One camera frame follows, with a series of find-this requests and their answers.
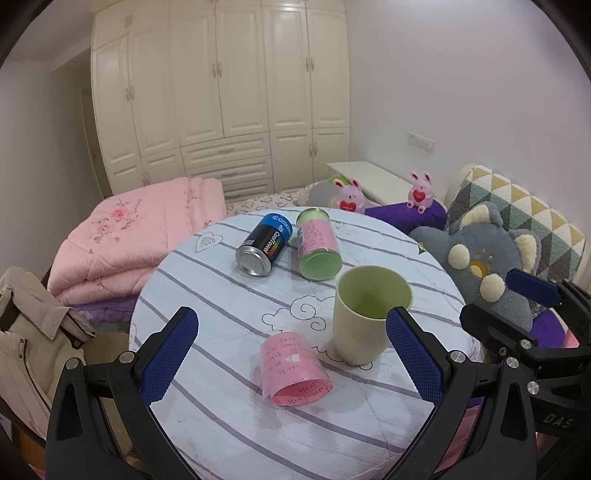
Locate pink bunny plush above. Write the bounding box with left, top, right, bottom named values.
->
left=407, top=172, right=434, bottom=214
left=332, top=179, right=367, bottom=214

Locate white bedside table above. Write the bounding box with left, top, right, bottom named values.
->
left=328, top=161, right=412, bottom=205

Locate cream white wardrobe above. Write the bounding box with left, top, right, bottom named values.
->
left=91, top=1, right=351, bottom=199

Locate black blue can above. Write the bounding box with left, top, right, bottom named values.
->
left=235, top=213, right=293, bottom=277

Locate pink green labelled can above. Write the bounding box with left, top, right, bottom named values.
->
left=297, top=208, right=342, bottom=281

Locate pink bunny plush left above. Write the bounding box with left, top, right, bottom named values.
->
left=332, top=179, right=367, bottom=214

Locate purple pillow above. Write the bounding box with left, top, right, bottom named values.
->
left=365, top=201, right=447, bottom=235

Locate folded pink quilt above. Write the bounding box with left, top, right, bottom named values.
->
left=47, top=177, right=226, bottom=305

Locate beige jacket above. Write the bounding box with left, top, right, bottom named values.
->
left=1, top=267, right=97, bottom=439

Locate white wall socket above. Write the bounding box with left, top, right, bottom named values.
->
left=407, top=133, right=435, bottom=154

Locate pink bunny plush right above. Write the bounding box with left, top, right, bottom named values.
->
left=407, top=172, right=434, bottom=214

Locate heart patterned bed sheet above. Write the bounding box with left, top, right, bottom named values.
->
left=226, top=188, right=310, bottom=217

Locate triangle patterned quilted cushion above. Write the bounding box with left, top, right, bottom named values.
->
left=444, top=164, right=590, bottom=287

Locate striped white tablecloth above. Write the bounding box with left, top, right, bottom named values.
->
left=128, top=206, right=482, bottom=480

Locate light green plastic cup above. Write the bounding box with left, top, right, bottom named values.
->
left=332, top=265, right=413, bottom=366

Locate grey elephant plush toy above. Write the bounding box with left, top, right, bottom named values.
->
left=410, top=202, right=541, bottom=331

